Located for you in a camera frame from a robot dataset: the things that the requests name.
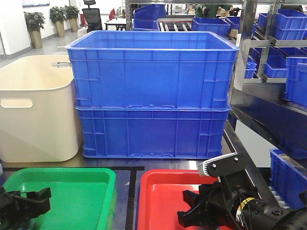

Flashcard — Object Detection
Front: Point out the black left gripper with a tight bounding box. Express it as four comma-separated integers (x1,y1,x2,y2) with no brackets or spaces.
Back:
0,186,52,228

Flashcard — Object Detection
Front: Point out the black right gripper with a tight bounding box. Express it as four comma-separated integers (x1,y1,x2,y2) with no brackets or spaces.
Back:
177,182,242,228

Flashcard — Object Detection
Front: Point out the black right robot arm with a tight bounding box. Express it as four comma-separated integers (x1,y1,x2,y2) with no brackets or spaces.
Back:
177,182,307,230

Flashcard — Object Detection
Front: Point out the red plastic tray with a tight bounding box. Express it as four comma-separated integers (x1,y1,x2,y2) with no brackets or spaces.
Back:
137,169,217,230

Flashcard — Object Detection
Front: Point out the green plastic tray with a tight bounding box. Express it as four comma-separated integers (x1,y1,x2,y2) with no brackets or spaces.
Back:
4,168,117,230

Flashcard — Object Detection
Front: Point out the lower stacked blue crate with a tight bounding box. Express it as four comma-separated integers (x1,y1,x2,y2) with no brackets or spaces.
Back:
77,107,230,159

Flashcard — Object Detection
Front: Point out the stacked blue crate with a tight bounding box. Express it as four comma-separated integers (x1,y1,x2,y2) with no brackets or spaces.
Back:
67,31,238,109
77,107,230,159

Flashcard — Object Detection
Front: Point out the beige plastic tub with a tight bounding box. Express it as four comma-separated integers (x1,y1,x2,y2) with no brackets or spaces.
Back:
0,55,83,163

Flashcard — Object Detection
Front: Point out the steel shelving rack right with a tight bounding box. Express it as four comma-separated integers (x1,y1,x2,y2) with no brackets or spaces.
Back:
230,0,307,167

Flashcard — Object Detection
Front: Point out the upper stacked blue crate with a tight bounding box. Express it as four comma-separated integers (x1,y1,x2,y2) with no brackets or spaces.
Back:
67,31,238,109

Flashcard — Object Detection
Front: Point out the black office chair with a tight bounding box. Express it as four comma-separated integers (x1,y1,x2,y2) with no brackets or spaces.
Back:
82,0,103,32

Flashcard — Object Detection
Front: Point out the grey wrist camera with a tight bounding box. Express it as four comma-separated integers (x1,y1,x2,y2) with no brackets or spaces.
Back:
198,152,247,177

